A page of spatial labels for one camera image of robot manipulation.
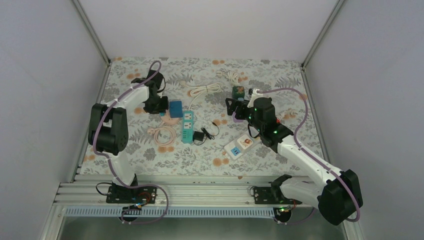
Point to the dark blue cube socket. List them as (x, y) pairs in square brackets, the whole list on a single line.
[(175, 109)]

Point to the teal power strip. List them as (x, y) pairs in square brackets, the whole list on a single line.
[(187, 127)]

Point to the white cartoon cube plug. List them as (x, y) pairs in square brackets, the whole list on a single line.
[(244, 142)]

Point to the white multicolour power strip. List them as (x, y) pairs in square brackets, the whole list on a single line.
[(233, 150)]

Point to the pink round power socket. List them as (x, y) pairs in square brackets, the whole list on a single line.
[(168, 120)]

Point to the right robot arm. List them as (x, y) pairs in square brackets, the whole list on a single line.
[(335, 193)]

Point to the black plug adapter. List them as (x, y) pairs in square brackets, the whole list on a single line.
[(200, 137)]

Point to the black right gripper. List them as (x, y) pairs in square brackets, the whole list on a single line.
[(239, 115)]

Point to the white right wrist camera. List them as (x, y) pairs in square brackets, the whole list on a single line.
[(254, 94)]

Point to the dark green cube socket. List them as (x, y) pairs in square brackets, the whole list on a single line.
[(238, 92)]

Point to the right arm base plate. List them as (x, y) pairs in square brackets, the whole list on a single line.
[(264, 196)]

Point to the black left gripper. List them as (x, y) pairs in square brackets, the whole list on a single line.
[(162, 109)]

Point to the blue slotted cable duct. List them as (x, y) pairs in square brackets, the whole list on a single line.
[(172, 212)]

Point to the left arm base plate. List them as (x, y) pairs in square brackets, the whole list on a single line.
[(122, 195)]

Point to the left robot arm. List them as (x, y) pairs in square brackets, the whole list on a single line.
[(108, 132)]

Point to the aluminium rail base frame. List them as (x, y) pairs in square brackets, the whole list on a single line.
[(183, 191)]

